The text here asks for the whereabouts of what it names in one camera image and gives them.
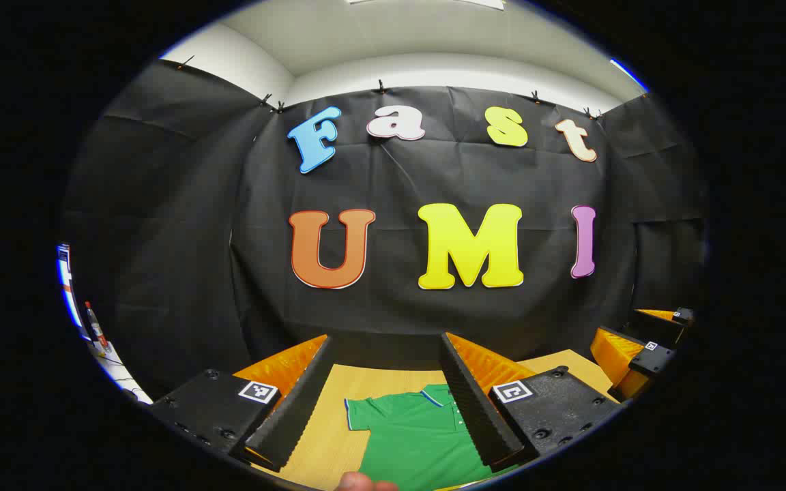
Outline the red bottle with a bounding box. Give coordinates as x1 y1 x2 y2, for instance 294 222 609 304
85 301 108 352

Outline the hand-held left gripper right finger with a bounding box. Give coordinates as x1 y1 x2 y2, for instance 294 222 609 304
439 332 624 474

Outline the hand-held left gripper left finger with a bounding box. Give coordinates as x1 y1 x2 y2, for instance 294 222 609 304
149 334 336 473

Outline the black backdrop cloth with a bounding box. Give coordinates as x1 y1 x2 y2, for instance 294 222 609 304
62 58 708 403

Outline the green T-shirt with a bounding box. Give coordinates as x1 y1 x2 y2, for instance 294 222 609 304
344 383 513 491

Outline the white side table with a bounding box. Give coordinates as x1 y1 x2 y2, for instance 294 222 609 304
86 338 155 404

